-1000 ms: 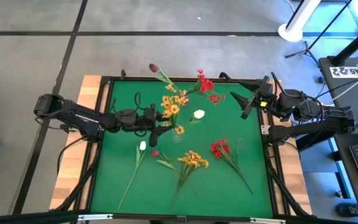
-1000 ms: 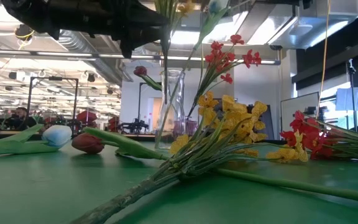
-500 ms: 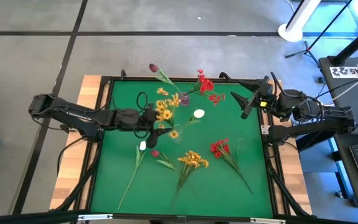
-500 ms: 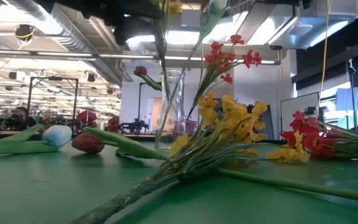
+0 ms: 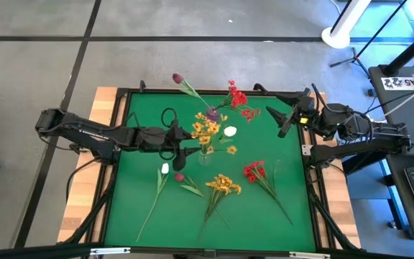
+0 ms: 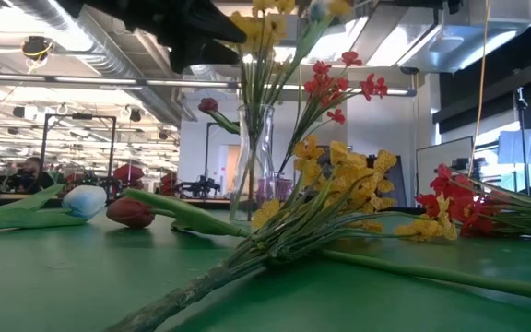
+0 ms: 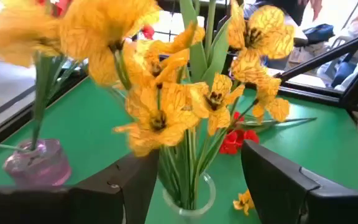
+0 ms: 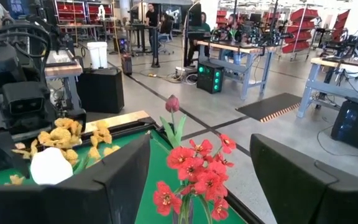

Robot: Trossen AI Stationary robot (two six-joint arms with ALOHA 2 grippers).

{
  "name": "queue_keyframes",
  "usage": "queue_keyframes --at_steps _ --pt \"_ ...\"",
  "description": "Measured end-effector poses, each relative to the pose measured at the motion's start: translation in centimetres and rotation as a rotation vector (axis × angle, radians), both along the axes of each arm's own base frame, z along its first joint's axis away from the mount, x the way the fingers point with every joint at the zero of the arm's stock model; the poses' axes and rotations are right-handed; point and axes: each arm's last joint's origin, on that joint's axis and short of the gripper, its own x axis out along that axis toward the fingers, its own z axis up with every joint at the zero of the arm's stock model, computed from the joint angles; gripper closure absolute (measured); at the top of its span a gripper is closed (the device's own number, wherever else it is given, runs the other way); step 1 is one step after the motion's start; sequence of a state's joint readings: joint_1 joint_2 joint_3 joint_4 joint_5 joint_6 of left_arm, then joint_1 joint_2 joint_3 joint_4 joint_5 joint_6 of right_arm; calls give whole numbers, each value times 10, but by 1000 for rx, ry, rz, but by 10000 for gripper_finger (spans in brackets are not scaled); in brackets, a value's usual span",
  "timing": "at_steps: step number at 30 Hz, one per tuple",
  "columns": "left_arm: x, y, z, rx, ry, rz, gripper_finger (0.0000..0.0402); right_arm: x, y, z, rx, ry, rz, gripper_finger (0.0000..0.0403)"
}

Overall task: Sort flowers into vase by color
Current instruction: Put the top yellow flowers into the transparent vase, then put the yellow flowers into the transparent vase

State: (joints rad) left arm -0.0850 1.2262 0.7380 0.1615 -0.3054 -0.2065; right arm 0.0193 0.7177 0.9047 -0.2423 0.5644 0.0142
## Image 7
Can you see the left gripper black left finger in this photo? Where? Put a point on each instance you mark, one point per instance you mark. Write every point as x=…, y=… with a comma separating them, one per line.
x=57, y=205

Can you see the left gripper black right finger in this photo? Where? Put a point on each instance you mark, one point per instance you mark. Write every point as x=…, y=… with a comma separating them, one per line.
x=306, y=205

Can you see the pink ribbed glass vase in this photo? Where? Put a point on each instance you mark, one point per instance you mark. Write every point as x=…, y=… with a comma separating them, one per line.
x=39, y=169

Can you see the clear glass vase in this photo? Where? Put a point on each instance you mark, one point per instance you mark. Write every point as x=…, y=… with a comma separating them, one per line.
x=209, y=199

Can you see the green table mat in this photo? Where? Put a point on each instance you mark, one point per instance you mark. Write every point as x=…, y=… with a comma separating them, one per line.
x=322, y=146

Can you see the small loose yellow flower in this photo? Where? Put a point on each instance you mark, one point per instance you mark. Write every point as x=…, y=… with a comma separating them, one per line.
x=244, y=202

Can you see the yellow artificial flower bunch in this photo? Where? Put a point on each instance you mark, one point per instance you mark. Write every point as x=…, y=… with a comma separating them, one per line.
x=163, y=112

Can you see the blue bag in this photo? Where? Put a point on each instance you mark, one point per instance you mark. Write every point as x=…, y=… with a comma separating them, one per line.
x=319, y=32

